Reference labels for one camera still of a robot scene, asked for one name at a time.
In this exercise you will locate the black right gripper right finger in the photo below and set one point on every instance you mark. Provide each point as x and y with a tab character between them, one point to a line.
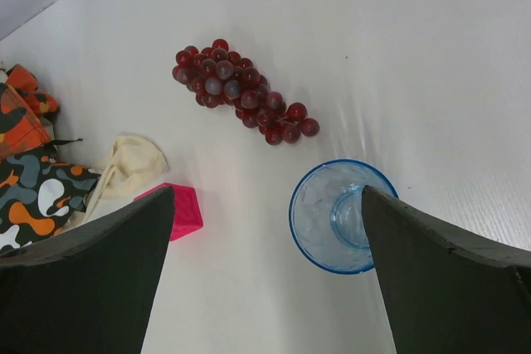
446	289

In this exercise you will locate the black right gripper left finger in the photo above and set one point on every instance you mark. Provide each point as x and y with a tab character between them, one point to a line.
90	289

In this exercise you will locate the black orange camouflage cloth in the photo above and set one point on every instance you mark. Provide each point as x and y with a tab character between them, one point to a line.
39	194

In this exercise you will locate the cream white cloth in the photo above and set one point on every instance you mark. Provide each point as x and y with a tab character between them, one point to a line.
132	163

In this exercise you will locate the pink plastic cube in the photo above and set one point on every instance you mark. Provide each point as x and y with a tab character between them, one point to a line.
187	218

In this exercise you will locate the blue transparent plastic cup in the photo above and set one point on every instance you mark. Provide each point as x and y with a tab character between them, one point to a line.
325	215

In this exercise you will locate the red grape bunch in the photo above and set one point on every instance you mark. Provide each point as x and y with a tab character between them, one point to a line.
218	75

